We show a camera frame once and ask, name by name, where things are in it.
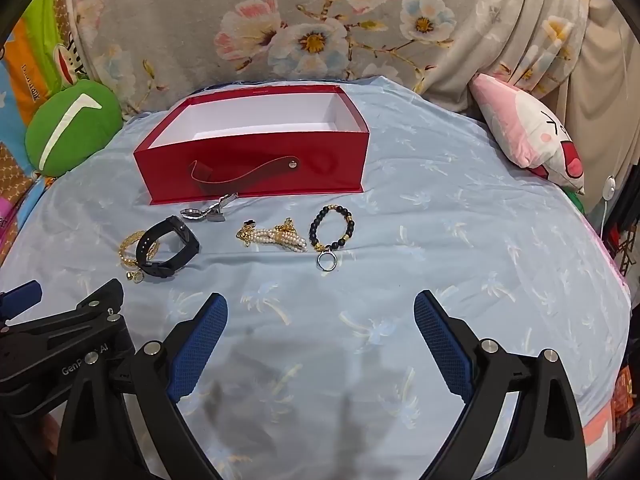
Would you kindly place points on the pink plush pillow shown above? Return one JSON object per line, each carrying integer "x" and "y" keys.
{"x": 500, "y": 110}

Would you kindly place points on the silver eyelash curler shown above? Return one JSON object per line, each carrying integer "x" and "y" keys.
{"x": 192, "y": 214}

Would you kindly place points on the black wristwatch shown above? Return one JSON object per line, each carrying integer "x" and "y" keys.
{"x": 172, "y": 260}

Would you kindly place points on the beige cloth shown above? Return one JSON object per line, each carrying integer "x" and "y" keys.
{"x": 600, "y": 85}

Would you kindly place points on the pink sheet edge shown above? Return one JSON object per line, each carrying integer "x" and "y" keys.
{"x": 597, "y": 430}

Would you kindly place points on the grey floral blanket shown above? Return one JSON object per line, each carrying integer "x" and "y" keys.
{"x": 200, "y": 10}

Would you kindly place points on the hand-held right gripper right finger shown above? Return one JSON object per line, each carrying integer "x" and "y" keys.
{"x": 440, "y": 345}

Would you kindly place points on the dark cluttered shelf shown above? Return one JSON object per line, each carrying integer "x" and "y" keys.
{"x": 627, "y": 240}

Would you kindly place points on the green round pillow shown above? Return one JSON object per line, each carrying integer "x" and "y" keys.
{"x": 95, "y": 135}

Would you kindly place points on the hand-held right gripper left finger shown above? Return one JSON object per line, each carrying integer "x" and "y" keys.
{"x": 200, "y": 345}

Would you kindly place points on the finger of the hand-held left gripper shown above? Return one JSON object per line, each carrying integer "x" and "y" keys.
{"x": 75, "y": 310}
{"x": 25, "y": 292}

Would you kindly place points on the light blue bed sheet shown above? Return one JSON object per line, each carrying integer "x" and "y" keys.
{"x": 425, "y": 210}

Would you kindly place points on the colourful printed cloth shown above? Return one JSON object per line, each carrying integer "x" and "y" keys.
{"x": 30, "y": 60}

